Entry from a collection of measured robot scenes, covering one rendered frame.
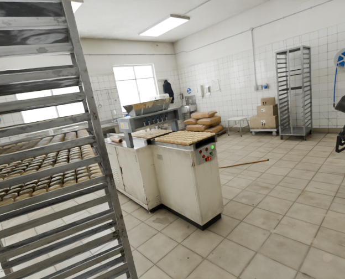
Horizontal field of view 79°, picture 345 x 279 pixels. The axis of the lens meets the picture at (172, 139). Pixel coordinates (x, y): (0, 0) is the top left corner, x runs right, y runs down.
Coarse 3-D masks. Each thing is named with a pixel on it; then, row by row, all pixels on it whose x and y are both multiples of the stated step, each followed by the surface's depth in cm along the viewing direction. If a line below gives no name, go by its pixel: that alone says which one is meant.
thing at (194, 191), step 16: (160, 160) 230; (176, 160) 205; (192, 160) 187; (160, 176) 239; (176, 176) 213; (192, 176) 191; (208, 176) 201; (160, 192) 250; (176, 192) 221; (192, 192) 198; (208, 192) 203; (176, 208) 230; (192, 208) 205; (208, 208) 204; (192, 224) 218; (208, 224) 211
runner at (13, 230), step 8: (96, 200) 90; (104, 200) 92; (72, 208) 86; (80, 208) 88; (48, 216) 83; (56, 216) 84; (24, 224) 80; (32, 224) 81; (40, 224) 82; (0, 232) 77; (8, 232) 78; (16, 232) 79
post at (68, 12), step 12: (72, 12) 75; (72, 24) 76; (72, 36) 76; (84, 60) 79; (84, 72) 79; (84, 84) 80; (96, 108) 83; (96, 120) 83; (96, 132) 84; (108, 168) 88; (108, 180) 88; (120, 216) 92; (120, 228) 93; (132, 264) 98; (132, 276) 99
